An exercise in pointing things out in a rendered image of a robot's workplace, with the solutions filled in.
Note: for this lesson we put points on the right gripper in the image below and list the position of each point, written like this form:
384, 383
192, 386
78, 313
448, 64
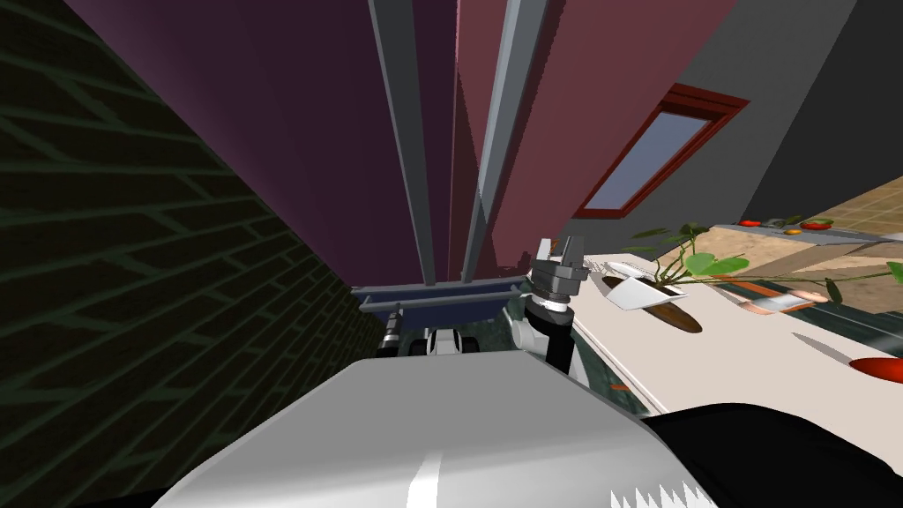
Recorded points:
557, 281

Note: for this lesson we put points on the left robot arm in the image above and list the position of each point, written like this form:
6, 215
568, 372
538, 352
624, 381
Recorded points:
392, 340

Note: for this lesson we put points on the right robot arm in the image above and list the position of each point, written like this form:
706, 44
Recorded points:
776, 458

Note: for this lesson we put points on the green plant in white pot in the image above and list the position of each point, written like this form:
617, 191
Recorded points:
638, 291

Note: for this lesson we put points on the red framed window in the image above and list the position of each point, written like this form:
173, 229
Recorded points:
645, 162

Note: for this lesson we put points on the maroon cupboard door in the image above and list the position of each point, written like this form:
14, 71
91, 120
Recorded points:
585, 106
282, 127

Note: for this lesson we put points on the red tomato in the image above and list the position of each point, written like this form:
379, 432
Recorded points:
750, 224
817, 225

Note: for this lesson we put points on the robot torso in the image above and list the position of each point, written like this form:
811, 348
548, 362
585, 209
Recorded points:
451, 430

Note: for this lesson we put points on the copper coloured cup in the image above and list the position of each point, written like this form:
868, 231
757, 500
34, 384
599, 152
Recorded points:
776, 303

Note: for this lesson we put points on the red bowl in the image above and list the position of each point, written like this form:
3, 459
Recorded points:
882, 370

